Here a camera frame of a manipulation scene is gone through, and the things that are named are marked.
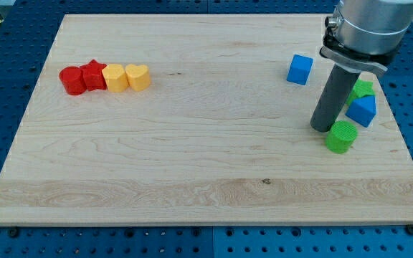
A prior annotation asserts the grey mounting flange plate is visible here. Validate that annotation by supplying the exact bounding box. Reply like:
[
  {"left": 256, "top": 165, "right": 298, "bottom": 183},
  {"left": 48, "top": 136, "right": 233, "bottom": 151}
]
[{"left": 320, "top": 28, "right": 400, "bottom": 77}]

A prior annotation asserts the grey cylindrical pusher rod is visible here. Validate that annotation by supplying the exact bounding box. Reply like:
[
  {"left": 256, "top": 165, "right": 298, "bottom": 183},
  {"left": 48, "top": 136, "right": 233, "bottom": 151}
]
[{"left": 310, "top": 64, "right": 360, "bottom": 132}]

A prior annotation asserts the green cylinder block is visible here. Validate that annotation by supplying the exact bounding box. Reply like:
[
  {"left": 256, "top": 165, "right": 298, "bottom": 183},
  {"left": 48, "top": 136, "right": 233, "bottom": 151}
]
[{"left": 325, "top": 120, "right": 358, "bottom": 154}]

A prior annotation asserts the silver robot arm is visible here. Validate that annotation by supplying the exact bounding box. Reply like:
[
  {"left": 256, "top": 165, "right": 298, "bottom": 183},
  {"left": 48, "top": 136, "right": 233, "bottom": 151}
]
[{"left": 310, "top": 0, "right": 413, "bottom": 132}]

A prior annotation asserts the blue triangle block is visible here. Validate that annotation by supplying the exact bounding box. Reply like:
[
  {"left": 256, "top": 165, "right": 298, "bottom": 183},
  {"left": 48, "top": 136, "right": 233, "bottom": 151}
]
[{"left": 346, "top": 95, "right": 376, "bottom": 128}]

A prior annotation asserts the green star block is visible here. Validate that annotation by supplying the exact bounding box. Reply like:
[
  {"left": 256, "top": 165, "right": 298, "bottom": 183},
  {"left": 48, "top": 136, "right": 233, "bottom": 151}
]
[{"left": 346, "top": 79, "right": 375, "bottom": 105}]

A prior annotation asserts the blue cube block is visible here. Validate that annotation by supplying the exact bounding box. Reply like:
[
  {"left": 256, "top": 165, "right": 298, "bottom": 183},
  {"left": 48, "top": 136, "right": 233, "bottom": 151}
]
[{"left": 286, "top": 54, "right": 313, "bottom": 85}]

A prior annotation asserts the yellow heart block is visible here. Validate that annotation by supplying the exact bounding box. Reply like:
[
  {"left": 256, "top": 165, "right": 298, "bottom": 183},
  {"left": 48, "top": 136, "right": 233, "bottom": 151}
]
[{"left": 125, "top": 64, "right": 151, "bottom": 92}]

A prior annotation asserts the wooden board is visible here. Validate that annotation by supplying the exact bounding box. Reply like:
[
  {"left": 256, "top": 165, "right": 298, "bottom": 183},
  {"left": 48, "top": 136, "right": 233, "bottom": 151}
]
[{"left": 0, "top": 14, "right": 413, "bottom": 226}]

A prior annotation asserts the yellow hexagon block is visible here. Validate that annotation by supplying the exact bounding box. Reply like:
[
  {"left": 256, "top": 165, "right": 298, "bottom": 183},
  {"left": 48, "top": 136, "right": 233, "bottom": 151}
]
[{"left": 102, "top": 64, "right": 129, "bottom": 92}]

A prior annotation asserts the red star block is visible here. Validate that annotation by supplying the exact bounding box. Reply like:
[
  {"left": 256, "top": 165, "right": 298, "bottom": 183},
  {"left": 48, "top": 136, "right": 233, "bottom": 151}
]
[{"left": 79, "top": 59, "right": 107, "bottom": 91}]

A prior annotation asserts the red cylinder block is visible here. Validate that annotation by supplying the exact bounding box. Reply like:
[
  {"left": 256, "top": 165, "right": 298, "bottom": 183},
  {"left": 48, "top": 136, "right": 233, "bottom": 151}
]
[{"left": 59, "top": 66, "right": 87, "bottom": 95}]

